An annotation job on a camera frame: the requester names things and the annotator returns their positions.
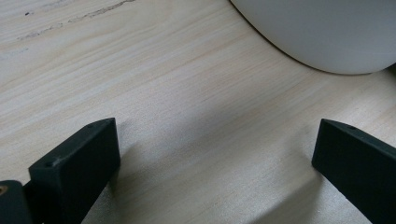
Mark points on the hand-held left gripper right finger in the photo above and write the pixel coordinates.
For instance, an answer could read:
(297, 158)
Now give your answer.
(358, 168)

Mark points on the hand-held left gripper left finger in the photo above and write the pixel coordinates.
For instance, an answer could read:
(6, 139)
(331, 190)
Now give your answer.
(74, 168)

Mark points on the white pedal trash can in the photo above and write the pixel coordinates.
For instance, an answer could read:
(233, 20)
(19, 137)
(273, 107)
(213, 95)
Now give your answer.
(314, 31)

